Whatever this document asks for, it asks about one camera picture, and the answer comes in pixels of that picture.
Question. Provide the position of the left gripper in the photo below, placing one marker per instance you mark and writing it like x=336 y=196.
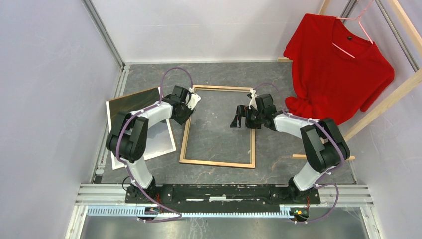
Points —
x=189 y=112

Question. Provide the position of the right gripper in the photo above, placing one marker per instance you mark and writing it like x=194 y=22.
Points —
x=244 y=110

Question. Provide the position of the clear plastic sheet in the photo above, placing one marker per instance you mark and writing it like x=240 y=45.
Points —
x=219 y=127

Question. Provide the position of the black wooden picture frame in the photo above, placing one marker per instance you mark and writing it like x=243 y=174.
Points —
x=219 y=127

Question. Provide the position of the glossy photo print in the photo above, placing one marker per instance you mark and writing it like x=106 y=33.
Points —
x=160 y=140

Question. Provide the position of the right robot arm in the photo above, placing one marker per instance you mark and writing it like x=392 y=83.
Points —
x=325 y=148

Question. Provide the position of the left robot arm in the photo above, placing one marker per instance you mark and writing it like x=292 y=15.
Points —
x=127 y=139

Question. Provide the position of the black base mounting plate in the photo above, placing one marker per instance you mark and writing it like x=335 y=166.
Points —
x=220 y=198

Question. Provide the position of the red t-shirt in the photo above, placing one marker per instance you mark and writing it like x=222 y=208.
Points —
x=336 y=72

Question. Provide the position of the wooden clothes rack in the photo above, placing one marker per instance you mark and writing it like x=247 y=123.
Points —
x=379 y=105

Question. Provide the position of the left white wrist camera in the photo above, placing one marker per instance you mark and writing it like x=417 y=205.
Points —
x=192 y=100

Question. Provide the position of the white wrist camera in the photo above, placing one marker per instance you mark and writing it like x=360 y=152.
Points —
x=252 y=95
x=192 y=100

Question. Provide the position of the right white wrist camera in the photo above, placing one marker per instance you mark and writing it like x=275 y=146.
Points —
x=252 y=95

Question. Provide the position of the white slotted cable duct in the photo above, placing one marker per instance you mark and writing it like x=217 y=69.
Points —
x=144 y=212

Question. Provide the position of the aluminium rail frame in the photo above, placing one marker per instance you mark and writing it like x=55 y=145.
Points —
x=346 y=211

